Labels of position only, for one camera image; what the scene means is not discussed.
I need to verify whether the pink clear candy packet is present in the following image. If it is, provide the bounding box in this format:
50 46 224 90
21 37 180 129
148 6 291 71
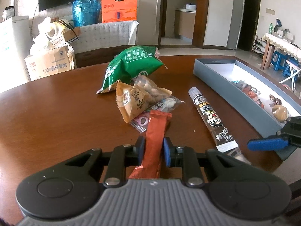
130 96 185 133

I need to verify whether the green snack bag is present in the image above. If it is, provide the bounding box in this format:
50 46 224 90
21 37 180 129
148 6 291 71
97 45 164 94

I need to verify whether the white covered bench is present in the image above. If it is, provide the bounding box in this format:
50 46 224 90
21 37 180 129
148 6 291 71
70 21 139 54

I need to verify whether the white plastic bag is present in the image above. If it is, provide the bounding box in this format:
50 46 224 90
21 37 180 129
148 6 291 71
30 17 70 56

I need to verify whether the grey shallow box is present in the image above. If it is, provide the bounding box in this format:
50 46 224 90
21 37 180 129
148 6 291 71
193 59 300 138

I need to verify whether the blue plastic bag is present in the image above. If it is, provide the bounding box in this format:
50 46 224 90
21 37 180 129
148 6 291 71
72 0 101 27

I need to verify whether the long black cartoon snack tube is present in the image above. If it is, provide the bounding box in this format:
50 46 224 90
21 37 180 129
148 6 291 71
188 87 251 164

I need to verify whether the blue stool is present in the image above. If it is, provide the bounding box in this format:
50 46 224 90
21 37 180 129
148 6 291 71
271 50 289 71

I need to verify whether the kraft peanut bag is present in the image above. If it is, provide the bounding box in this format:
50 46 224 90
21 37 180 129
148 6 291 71
115 75 173 123

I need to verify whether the grey refrigerator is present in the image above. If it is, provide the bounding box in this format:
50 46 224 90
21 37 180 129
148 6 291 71
227 0 245 50

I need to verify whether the clear bag of dark seeds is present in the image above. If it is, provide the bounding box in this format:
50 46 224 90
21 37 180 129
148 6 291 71
232 80 248 90

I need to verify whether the small cardboard box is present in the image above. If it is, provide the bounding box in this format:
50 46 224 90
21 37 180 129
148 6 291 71
50 27 81 47

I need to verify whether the brown white-label snack packet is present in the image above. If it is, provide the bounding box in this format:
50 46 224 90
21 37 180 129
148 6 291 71
269 94 289 123

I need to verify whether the red-brown snack stick packet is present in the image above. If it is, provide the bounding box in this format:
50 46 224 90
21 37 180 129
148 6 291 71
129 113 173 179

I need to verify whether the orange snack packet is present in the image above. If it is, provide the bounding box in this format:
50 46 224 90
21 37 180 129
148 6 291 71
242 84 265 109

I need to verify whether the white cabinet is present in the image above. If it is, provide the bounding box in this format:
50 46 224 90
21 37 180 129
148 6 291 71
1 16 32 92

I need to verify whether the side table with cloth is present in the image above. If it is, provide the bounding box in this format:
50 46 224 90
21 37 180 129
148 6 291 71
261 33 300 70

